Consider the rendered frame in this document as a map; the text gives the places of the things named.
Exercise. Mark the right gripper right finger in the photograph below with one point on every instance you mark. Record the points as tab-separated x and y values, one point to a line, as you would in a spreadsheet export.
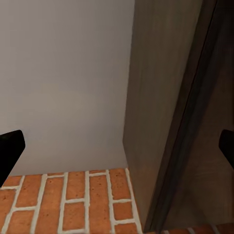
226	145

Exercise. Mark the cabinet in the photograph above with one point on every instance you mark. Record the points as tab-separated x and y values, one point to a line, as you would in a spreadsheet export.
180	97

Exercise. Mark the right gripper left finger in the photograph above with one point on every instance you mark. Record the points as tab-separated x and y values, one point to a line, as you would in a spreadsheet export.
12	145

